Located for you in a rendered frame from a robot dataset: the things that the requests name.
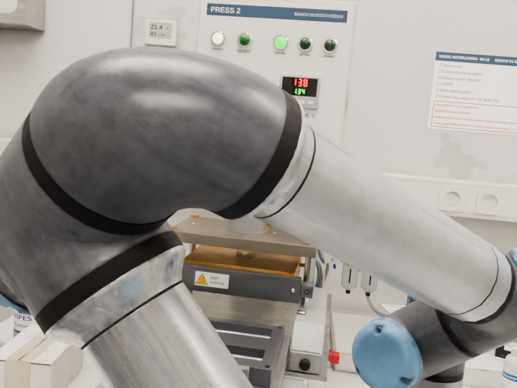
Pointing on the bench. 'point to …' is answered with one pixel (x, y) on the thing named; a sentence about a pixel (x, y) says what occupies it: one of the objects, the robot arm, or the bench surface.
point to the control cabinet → (290, 55)
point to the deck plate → (214, 300)
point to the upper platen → (245, 260)
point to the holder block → (251, 346)
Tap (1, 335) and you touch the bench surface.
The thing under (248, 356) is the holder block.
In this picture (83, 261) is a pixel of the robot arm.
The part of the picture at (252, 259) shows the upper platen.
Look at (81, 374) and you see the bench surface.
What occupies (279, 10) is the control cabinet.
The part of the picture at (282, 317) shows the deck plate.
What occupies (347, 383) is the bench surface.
